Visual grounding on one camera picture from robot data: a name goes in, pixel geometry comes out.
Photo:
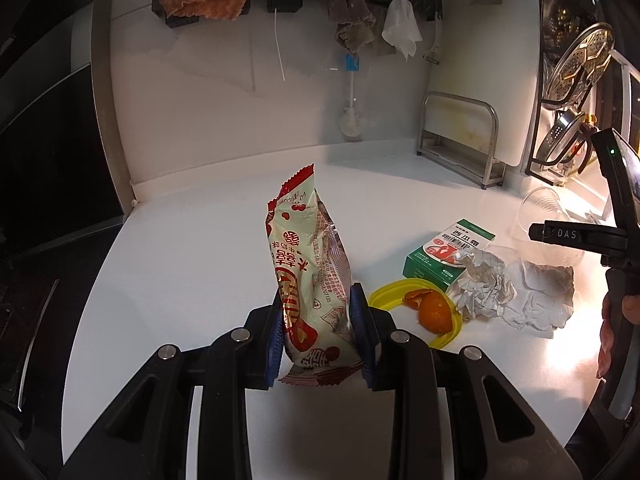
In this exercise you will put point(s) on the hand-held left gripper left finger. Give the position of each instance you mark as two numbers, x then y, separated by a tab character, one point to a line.
274	342

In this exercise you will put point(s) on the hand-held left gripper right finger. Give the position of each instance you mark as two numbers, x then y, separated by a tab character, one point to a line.
361	332

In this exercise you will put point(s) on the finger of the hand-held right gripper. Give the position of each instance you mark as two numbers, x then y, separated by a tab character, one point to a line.
565	234

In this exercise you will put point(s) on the clear plastic cup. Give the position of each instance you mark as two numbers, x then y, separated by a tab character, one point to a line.
542	207

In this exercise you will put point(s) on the yellow plastic lid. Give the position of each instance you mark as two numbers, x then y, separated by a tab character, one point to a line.
382	294

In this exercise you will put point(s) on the white tissue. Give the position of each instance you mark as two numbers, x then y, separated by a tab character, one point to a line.
542	297

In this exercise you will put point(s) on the orange peel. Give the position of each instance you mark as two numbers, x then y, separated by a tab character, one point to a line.
432	312

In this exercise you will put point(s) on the red and white snack wrapper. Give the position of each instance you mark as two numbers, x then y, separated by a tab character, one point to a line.
310	260

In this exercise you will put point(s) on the green and white carton box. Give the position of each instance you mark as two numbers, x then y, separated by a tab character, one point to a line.
430	260

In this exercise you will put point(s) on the foil ball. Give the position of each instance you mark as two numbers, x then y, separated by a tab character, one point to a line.
480	290

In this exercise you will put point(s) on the person's right hand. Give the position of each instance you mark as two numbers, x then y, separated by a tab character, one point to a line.
607	340

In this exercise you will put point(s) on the metal colander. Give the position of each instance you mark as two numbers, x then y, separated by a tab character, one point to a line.
560	135

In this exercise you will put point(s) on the metal cutting board rack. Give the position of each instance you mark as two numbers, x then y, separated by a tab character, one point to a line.
493	135

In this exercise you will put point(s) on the metal steamer basket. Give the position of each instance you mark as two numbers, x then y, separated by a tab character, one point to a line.
580	65

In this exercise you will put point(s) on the white cutting board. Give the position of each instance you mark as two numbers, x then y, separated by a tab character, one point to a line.
490	50

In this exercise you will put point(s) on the blue and white bottle brush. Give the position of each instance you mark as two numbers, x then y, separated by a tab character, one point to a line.
352	90

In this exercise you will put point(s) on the white cloth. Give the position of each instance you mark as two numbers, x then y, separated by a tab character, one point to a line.
402	25

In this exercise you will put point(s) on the grey dish cloth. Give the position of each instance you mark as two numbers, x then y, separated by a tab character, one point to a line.
350	15

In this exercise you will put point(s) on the dark appliance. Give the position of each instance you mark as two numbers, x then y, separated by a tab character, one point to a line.
45	135

